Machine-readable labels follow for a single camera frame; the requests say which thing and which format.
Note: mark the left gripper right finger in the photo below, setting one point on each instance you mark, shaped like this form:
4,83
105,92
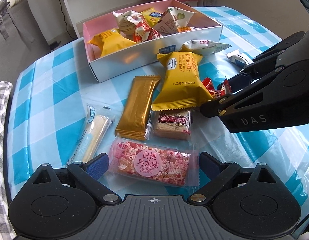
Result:
221,176

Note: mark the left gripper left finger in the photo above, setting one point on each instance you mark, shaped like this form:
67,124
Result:
87,175

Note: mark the pink peach oolong bar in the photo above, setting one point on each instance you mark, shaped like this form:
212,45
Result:
161,164

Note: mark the white pecan snack bag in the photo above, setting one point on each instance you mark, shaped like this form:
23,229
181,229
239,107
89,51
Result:
173,19

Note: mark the yellow sandwich cake pack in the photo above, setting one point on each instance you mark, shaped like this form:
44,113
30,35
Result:
110,41

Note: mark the yellow biscuit pack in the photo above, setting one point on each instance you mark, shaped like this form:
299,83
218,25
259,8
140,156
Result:
152,16

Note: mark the white pecan snack bag two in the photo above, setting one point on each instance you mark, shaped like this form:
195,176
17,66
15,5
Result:
127,21

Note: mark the small silver wrapper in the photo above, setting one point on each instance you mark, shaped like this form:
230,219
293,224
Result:
240,59

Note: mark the white milk stick pack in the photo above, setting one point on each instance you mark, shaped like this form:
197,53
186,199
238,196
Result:
98,120

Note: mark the brown square cake pack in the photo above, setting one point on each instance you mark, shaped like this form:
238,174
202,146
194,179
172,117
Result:
172,124

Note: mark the gold wafer bar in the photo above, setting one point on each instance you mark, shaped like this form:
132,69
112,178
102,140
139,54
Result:
133,123

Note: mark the white flat snack packet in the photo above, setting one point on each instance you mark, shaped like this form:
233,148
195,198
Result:
204,47

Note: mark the blue checkered tablecloth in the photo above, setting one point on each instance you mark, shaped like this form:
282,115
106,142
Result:
51,95

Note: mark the grey checkered cloth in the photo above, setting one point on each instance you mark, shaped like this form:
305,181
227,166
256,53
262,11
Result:
6,229

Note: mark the pink and silver box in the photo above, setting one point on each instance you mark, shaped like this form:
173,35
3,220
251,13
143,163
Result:
141,54

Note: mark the power strip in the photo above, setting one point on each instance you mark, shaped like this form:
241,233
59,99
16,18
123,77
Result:
54,45

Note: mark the grey sofa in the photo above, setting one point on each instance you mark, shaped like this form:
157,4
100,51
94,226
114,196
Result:
21,42

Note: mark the grey floral backpack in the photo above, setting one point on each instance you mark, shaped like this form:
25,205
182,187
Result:
4,9

